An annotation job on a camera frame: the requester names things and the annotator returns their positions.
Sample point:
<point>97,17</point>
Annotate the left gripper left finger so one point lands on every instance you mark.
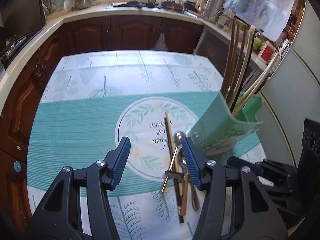
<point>58,215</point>

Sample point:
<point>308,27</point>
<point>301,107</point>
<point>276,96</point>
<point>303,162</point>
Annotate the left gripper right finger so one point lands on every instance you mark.
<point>254,215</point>

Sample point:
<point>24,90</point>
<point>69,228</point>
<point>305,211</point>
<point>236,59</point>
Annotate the red-tipped light chopstick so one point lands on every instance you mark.
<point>254,87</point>

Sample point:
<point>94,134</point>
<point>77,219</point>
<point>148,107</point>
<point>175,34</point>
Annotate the steel spoon wooden handle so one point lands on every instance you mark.
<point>176,140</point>

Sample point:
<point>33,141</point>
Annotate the black chopstick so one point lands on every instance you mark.
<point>247,56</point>

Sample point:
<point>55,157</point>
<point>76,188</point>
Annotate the green plastic utensil holder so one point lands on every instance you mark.
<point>217,130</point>

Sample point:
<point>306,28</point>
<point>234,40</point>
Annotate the grey refrigerator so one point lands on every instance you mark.
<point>291,95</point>

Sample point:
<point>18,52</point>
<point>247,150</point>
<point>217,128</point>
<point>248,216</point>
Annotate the floral teal tablecloth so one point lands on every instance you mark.
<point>93,100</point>

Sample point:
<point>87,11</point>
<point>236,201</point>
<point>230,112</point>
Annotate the red label white jar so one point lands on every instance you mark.
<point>266,52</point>

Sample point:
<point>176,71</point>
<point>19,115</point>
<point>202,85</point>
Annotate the steel counter cabinet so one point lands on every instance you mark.
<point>214,45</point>

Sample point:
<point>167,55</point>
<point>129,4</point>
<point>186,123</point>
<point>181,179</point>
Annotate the gas stove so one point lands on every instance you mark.
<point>16,45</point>

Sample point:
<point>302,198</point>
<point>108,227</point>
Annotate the glass pitcher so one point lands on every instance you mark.
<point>225,20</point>

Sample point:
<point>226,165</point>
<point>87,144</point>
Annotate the translucent plastic curtain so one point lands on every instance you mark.
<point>268,16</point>

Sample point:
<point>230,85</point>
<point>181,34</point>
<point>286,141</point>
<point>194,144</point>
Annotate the steel electric kettle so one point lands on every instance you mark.
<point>209,9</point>

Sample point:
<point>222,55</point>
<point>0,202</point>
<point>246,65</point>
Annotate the small steel pot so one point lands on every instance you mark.
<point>83,4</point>

